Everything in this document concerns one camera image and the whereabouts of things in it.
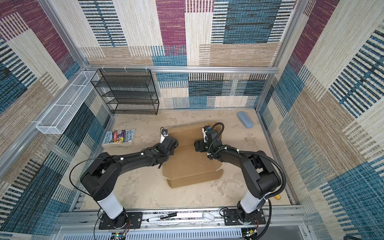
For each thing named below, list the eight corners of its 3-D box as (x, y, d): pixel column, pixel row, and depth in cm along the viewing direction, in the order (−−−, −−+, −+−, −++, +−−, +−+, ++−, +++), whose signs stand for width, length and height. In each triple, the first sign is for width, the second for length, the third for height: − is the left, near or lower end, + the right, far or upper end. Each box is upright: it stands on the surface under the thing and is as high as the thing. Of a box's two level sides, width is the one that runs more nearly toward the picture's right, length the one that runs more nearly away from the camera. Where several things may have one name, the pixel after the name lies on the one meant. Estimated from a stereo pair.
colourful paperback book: (104, 144, 103) (102, 142, 101) (108, 132, 109) (106, 130, 107) (133, 142, 104) (131, 140, 102) (135, 130, 110) (134, 128, 108)
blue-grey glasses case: (247, 129, 111) (248, 127, 109) (236, 114, 120) (236, 112, 118) (254, 127, 112) (255, 124, 110) (242, 112, 122) (243, 110, 120)
